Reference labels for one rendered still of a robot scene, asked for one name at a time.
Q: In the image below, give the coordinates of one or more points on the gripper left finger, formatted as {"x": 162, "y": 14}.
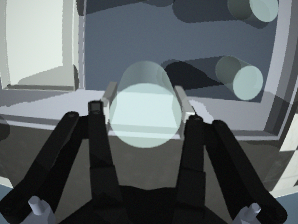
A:
{"x": 35, "y": 199}

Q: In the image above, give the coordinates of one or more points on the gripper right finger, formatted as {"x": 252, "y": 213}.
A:
{"x": 247, "y": 200}

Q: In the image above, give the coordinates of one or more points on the white rectangular tray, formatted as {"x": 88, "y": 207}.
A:
{"x": 38, "y": 44}

